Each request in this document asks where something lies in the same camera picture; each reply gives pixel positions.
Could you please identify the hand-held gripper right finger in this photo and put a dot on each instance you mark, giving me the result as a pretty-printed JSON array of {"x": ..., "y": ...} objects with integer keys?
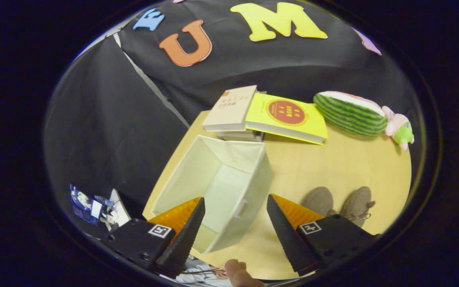
[{"x": 289, "y": 239}]

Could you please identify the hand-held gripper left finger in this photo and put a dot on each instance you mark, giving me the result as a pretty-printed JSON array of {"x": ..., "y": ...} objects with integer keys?
[{"x": 181, "y": 241}]

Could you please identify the brown felt shoe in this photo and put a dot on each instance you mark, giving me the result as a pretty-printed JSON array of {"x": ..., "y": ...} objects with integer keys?
[
  {"x": 319, "y": 199},
  {"x": 357, "y": 203}
]

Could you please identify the pale green fabric storage box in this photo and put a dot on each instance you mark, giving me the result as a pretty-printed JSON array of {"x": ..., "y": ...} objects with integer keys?
[{"x": 229, "y": 179}]

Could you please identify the person's white clothing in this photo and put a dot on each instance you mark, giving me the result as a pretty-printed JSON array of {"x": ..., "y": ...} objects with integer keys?
[{"x": 201, "y": 277}]

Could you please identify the white paper sheet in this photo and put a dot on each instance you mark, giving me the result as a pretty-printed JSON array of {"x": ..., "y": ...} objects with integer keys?
[{"x": 118, "y": 209}]

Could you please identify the blue plastic packet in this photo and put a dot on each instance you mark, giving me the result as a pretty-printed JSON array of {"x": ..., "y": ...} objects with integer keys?
[{"x": 81, "y": 201}]

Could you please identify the yellow book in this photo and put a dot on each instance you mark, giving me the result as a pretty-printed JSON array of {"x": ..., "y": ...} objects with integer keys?
[{"x": 285, "y": 115}]

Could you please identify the watermelon slice plush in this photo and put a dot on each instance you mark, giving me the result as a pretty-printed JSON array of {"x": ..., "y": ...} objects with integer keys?
[{"x": 351, "y": 115}]

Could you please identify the beige book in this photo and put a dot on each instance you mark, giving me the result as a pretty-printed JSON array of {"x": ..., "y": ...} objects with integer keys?
[{"x": 231, "y": 107}]

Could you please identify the pink and green plush toy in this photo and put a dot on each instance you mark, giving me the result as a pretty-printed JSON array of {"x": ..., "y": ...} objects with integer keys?
[{"x": 399, "y": 127}]

